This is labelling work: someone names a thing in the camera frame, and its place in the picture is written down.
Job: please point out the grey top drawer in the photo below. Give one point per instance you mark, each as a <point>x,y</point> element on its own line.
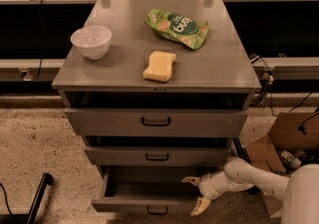
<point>162,123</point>

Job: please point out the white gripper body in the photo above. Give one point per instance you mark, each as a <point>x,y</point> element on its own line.
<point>206,186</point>

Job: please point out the grey middle drawer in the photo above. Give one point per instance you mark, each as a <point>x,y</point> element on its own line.
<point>156,156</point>

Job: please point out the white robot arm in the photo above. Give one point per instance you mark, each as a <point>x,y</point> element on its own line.
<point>285,188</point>

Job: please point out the black bar beside cabinet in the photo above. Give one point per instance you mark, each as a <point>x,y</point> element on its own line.
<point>241,152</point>

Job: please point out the cardboard box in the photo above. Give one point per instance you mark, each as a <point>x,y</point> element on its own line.
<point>291,131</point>

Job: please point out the yellow sponge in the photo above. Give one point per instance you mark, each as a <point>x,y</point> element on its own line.
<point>160,66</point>

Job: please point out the grey bottom drawer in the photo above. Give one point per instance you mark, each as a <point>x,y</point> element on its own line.
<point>154,190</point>

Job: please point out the black metal stand leg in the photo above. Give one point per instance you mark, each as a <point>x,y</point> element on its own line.
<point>30,216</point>

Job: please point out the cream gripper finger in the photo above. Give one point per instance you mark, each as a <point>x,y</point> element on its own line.
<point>192,180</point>
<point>201,205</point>

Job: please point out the can inside cardboard box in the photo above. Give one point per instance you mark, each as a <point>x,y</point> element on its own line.
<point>289,159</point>

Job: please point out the grey drawer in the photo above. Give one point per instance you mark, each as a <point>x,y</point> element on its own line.
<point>162,123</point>
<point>154,190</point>
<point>156,156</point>

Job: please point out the grey metal drawer cabinet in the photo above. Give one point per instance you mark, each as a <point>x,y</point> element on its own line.
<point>217,77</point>

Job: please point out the white bowl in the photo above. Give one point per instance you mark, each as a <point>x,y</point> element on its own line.
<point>92,42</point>

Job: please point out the green chip bag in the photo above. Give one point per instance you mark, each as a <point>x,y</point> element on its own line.
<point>177,28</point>

